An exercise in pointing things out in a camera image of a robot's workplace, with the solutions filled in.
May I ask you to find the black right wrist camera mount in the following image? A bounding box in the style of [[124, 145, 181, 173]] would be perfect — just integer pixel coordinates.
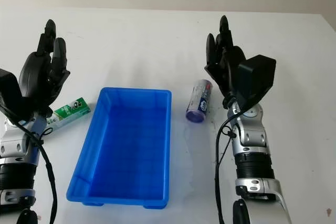
[[235, 54, 277, 110]]

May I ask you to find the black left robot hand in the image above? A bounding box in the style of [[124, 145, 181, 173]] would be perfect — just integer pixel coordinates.
[[17, 19, 71, 120]]

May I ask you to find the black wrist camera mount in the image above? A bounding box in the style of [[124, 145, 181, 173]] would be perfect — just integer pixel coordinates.
[[235, 54, 277, 110], [0, 68, 24, 116]]

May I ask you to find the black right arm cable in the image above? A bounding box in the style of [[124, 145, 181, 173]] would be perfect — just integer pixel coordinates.
[[214, 57, 246, 224]]

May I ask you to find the green toothpaste box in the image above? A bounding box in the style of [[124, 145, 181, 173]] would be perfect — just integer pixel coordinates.
[[46, 97, 92, 132]]

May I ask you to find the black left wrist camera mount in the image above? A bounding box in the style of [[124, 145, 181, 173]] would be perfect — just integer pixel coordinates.
[[0, 68, 24, 116]]

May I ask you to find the blue plastic tray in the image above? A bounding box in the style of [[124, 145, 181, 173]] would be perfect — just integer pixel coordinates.
[[65, 87, 173, 203]]

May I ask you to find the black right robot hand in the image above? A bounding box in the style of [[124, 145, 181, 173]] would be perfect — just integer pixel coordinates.
[[204, 15, 249, 104]]

